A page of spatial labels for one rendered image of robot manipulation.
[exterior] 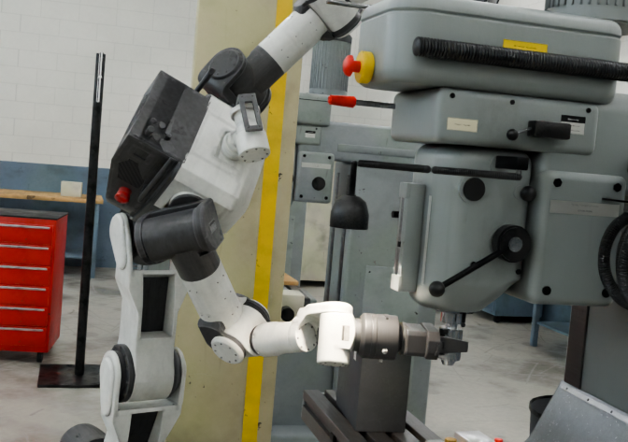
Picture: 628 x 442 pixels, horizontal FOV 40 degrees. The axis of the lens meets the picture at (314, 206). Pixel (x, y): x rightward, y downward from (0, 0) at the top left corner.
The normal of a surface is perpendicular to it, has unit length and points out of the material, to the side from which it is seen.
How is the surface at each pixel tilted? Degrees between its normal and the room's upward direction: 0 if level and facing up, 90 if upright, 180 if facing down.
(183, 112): 58
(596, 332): 90
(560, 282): 90
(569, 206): 90
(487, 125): 90
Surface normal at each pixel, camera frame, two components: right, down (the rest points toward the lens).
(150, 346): 0.55, 0.17
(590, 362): -0.96, -0.07
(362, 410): 0.18, 0.07
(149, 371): 0.56, -0.07
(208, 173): 0.51, -0.44
